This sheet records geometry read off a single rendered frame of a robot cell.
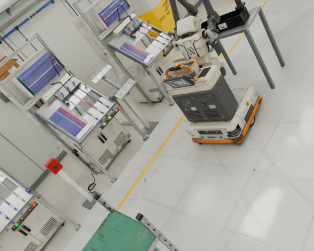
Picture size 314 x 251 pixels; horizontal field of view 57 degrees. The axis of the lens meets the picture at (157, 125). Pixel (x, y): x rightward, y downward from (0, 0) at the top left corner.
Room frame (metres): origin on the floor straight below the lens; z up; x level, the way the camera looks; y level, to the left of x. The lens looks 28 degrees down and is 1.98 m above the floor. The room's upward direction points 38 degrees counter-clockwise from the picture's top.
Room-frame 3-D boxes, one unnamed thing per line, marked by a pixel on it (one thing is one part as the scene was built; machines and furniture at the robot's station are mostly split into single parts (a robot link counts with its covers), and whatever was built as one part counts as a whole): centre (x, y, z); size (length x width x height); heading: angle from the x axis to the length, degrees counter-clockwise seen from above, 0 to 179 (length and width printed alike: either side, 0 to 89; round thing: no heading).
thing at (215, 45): (2.79, -0.89, 0.84); 0.28 x 0.16 x 0.22; 33
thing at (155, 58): (4.48, -0.52, 0.65); 1.01 x 0.73 x 1.29; 29
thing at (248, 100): (2.63, -0.65, 0.16); 0.67 x 0.64 x 0.25; 123
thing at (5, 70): (4.07, 0.98, 1.82); 0.68 x 0.30 x 0.20; 119
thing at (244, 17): (3.04, -1.27, 0.86); 0.57 x 0.17 x 0.11; 33
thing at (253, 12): (3.05, -1.30, 0.40); 0.70 x 0.45 x 0.80; 33
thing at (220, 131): (2.43, -0.39, 0.23); 0.41 x 0.02 x 0.08; 33
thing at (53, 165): (3.18, 1.26, 0.39); 0.24 x 0.24 x 0.78; 29
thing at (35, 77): (3.86, 0.74, 1.52); 0.51 x 0.13 x 0.27; 119
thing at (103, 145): (3.94, 0.85, 0.31); 0.70 x 0.65 x 0.62; 119
